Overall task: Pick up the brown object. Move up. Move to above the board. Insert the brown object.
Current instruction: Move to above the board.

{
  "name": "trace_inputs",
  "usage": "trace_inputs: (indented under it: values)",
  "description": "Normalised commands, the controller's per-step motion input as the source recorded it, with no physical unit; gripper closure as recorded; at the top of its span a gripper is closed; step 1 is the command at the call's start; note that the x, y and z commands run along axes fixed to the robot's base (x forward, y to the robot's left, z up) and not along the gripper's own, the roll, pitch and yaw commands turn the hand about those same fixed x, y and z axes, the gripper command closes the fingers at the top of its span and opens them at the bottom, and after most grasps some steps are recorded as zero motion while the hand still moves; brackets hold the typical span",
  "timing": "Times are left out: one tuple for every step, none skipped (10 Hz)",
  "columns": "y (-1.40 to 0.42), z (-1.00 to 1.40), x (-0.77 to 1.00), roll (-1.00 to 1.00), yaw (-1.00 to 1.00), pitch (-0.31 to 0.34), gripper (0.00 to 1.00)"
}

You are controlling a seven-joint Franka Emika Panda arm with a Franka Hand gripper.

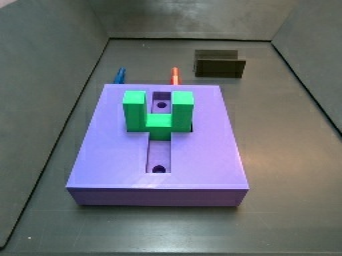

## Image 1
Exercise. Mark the red peg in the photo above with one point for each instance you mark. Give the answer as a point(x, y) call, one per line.
point(175, 78)

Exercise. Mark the blue peg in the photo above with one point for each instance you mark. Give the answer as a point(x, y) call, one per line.
point(120, 76)

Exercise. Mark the purple base board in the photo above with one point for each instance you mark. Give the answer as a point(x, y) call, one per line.
point(192, 170)

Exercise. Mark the green U-shaped block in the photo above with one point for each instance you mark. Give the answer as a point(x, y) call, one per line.
point(159, 124)

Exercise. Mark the black angle bracket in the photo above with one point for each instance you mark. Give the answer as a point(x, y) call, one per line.
point(218, 63)

